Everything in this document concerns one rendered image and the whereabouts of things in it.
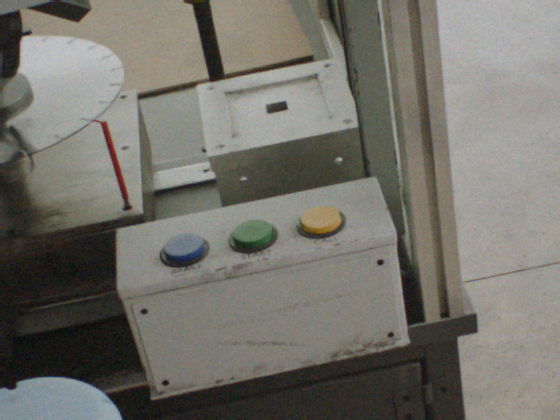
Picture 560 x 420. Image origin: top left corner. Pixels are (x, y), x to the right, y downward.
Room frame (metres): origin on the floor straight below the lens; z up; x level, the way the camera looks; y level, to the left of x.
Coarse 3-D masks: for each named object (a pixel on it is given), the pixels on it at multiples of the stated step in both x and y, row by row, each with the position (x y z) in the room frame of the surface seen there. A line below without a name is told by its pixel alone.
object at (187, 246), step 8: (168, 240) 0.97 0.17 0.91; (176, 240) 0.97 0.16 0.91; (184, 240) 0.97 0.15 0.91; (192, 240) 0.97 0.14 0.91; (200, 240) 0.96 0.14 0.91; (168, 248) 0.96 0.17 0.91; (176, 248) 0.96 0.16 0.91; (184, 248) 0.96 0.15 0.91; (192, 248) 0.95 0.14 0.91; (200, 248) 0.95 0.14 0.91; (168, 256) 0.95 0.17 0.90; (176, 256) 0.94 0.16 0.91; (184, 256) 0.94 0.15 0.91; (192, 256) 0.94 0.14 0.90
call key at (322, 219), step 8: (312, 208) 0.99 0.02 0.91; (320, 208) 0.99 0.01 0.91; (328, 208) 0.98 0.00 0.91; (304, 216) 0.98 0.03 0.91; (312, 216) 0.97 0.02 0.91; (320, 216) 0.97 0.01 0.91; (328, 216) 0.97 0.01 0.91; (336, 216) 0.97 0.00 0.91; (304, 224) 0.96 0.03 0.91; (312, 224) 0.96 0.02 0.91; (320, 224) 0.96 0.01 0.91; (328, 224) 0.96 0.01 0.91; (336, 224) 0.96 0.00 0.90; (312, 232) 0.96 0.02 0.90; (320, 232) 0.95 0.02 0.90
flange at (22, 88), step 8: (16, 80) 1.29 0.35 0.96; (24, 80) 1.28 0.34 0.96; (0, 88) 1.27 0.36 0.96; (8, 88) 1.27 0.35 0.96; (16, 88) 1.26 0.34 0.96; (24, 88) 1.26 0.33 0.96; (0, 96) 1.25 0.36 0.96; (8, 96) 1.25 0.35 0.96; (16, 96) 1.24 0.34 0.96; (24, 96) 1.25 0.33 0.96; (0, 104) 1.23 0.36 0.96; (8, 104) 1.23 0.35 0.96; (16, 104) 1.23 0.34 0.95; (0, 112) 1.22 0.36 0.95; (8, 112) 1.23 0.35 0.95
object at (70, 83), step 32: (32, 64) 1.35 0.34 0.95; (64, 64) 1.33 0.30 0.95; (96, 64) 1.32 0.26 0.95; (32, 96) 1.26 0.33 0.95; (64, 96) 1.24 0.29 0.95; (96, 96) 1.23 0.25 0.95; (0, 128) 1.19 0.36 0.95; (32, 128) 1.18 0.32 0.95; (64, 128) 1.17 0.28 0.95; (0, 160) 1.12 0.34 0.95
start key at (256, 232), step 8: (240, 224) 0.98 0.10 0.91; (248, 224) 0.98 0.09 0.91; (256, 224) 0.98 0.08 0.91; (264, 224) 0.97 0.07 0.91; (232, 232) 0.97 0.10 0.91; (240, 232) 0.97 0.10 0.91; (248, 232) 0.96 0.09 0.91; (256, 232) 0.96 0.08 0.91; (264, 232) 0.96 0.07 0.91; (272, 232) 0.96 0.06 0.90; (240, 240) 0.95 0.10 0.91; (248, 240) 0.95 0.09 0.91; (256, 240) 0.95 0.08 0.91; (264, 240) 0.95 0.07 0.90
